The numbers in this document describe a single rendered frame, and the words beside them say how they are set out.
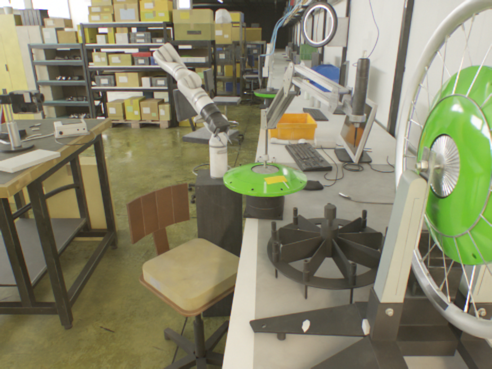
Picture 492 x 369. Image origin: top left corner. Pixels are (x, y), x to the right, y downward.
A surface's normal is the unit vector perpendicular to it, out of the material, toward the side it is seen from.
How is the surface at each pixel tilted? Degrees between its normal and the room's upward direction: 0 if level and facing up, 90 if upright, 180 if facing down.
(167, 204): 90
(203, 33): 90
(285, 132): 94
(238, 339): 0
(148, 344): 0
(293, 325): 18
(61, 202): 90
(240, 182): 23
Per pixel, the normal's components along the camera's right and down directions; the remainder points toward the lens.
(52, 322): 0.00, -0.93
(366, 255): -0.66, 0.33
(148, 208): 0.80, 0.22
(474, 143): -0.98, -0.07
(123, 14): -0.11, 0.37
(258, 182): -0.08, -0.74
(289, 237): -0.37, 0.39
